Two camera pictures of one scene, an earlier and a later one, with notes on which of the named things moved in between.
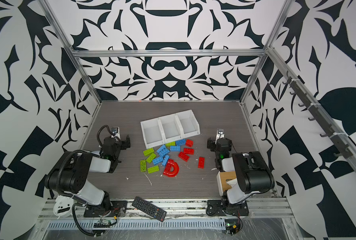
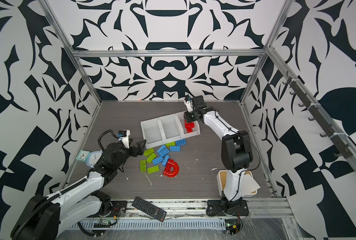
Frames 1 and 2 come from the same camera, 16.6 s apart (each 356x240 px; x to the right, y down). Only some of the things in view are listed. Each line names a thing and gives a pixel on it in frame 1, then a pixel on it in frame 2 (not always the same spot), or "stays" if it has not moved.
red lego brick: (183, 156) → (189, 126)
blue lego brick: (175, 148) stays
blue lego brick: (180, 142) stays
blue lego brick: (157, 160) stays
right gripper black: (211, 143) → (187, 117)
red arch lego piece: (167, 171) stays
